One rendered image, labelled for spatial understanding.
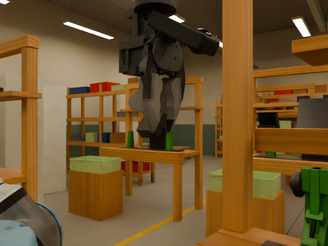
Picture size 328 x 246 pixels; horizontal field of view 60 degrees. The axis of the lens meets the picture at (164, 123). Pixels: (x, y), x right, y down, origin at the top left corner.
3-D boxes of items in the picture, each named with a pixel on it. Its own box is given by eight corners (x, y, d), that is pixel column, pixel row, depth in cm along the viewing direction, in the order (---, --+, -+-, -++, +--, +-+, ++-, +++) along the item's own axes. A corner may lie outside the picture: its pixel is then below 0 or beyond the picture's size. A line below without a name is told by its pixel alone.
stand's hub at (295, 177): (299, 200, 78) (299, 173, 78) (287, 198, 80) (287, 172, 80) (306, 194, 84) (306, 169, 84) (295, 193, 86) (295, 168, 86)
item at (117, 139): (139, 186, 579) (139, 75, 579) (63, 174, 720) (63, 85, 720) (155, 182, 624) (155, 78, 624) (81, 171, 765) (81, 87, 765)
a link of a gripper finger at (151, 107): (133, 132, 48) (138, 79, 49) (159, 133, 44) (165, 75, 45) (119, 129, 46) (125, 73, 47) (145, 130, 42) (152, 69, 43)
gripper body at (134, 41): (148, 81, 53) (148, 17, 53) (186, 77, 48) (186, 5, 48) (117, 76, 47) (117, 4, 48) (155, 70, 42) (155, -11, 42)
